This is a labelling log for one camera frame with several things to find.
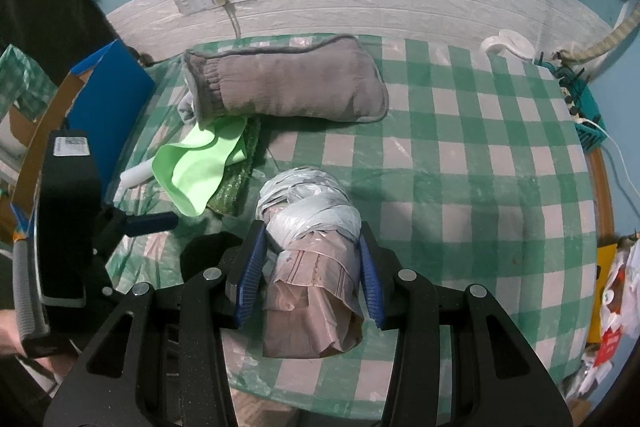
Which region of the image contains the light green cloth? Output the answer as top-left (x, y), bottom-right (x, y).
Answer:
top-left (151, 116), bottom-right (247, 217)

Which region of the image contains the pink grey plastic bag bundle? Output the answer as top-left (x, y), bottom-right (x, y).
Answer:
top-left (255, 167), bottom-right (363, 359)

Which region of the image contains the green sequin fabric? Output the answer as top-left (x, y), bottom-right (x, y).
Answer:
top-left (207, 116), bottom-right (260, 217)

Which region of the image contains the grey plush slipper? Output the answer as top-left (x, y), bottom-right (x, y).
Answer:
top-left (181, 35), bottom-right (390, 128)

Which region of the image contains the white roll tube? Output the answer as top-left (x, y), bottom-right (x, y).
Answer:
top-left (119, 158), bottom-right (153, 190)

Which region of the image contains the blue cardboard box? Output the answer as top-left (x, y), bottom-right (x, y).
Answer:
top-left (10, 40), bottom-right (155, 213)

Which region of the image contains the green checkered tablecloth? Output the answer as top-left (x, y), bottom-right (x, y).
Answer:
top-left (107, 36), bottom-right (597, 419)

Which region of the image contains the yellow card packaging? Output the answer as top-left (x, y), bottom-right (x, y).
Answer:
top-left (587, 244), bottom-right (617, 343)

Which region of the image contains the white plastic bags pile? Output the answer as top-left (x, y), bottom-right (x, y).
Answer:
top-left (561, 235), bottom-right (639, 404)

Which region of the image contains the teal plastic basket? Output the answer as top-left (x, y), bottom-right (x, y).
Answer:
top-left (534, 53), bottom-right (606, 153)

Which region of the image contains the white electric kettle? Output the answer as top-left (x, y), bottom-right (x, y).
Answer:
top-left (480, 29), bottom-right (536, 62)

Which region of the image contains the grey plugged cable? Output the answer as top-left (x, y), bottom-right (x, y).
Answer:
top-left (223, 1), bottom-right (242, 40)

